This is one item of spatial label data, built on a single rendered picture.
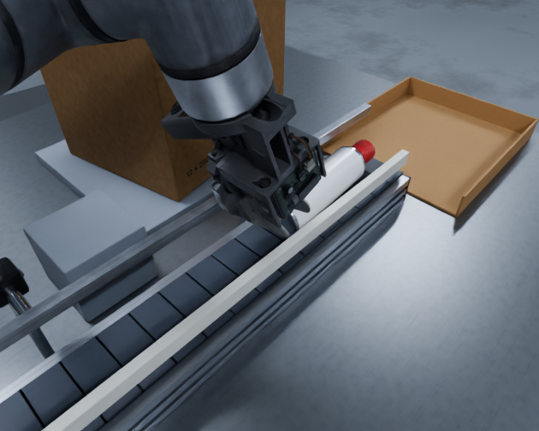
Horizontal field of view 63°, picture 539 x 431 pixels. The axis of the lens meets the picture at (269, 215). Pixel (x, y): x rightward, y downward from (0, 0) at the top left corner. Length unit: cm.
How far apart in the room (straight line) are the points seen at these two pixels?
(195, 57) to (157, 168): 37
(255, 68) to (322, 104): 64
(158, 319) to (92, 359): 7
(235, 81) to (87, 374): 31
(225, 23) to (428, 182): 53
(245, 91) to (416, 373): 35
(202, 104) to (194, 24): 6
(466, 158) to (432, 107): 18
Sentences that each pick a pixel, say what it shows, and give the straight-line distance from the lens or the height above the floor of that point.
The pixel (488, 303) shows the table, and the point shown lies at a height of 83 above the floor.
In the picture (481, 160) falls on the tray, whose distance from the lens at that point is 84.
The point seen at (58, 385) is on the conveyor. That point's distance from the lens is 47.
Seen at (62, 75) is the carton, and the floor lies 100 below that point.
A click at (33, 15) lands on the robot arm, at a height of 119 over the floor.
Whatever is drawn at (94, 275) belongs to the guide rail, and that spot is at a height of 96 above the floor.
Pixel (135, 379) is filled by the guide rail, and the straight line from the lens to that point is 42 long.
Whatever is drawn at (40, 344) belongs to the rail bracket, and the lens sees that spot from 53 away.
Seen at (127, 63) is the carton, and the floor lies 105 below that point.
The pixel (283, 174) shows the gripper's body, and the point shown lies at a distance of 36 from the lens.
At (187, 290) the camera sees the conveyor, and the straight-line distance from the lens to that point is 50.
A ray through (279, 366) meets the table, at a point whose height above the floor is 83.
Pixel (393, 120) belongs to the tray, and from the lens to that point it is 90.
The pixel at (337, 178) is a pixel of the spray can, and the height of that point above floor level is 92.
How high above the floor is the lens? 127
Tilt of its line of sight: 42 degrees down
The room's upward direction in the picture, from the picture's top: straight up
